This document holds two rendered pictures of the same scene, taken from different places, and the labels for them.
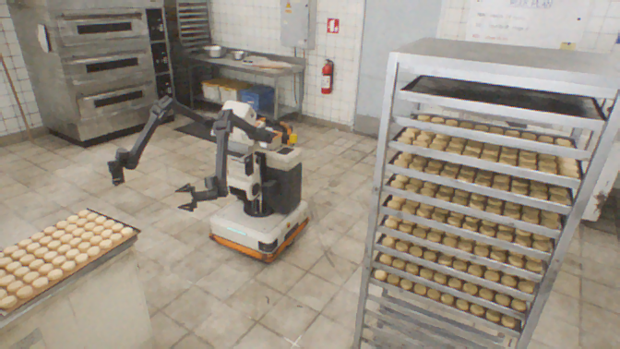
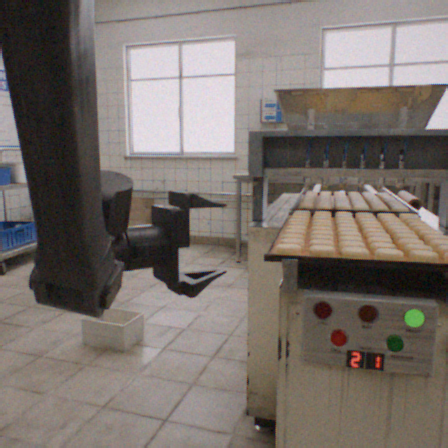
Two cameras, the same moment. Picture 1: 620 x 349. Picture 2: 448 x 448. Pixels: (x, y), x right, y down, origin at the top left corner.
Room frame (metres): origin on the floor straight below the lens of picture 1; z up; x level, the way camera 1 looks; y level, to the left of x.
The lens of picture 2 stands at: (2.28, 0.53, 1.11)
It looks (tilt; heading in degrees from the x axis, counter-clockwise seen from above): 9 degrees down; 167
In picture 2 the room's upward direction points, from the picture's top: straight up
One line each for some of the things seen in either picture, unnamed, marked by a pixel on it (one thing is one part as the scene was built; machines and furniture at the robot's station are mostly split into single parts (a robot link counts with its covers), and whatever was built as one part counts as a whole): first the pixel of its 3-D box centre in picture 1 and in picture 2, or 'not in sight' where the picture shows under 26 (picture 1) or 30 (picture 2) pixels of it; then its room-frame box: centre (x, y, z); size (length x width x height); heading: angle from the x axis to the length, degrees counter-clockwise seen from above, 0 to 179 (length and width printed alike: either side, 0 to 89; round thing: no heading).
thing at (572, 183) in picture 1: (474, 161); not in sight; (1.14, -0.54, 1.50); 0.64 x 0.03 x 0.03; 63
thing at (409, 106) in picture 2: not in sight; (354, 111); (0.81, 1.38, 1.25); 0.56 x 0.29 x 0.14; 63
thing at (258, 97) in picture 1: (257, 97); not in sight; (5.89, 0.86, 0.36); 0.47 x 0.38 x 0.26; 150
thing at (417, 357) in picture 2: not in sight; (365, 332); (1.58, 0.98, 0.77); 0.24 x 0.04 x 0.14; 63
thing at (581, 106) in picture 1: (496, 95); not in sight; (1.31, -0.64, 1.68); 0.60 x 0.40 x 0.02; 63
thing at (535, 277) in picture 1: (452, 249); not in sight; (1.14, -0.54, 1.14); 0.64 x 0.03 x 0.03; 63
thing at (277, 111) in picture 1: (243, 86); not in sight; (6.05, 1.11, 0.49); 1.90 x 0.72 x 0.98; 58
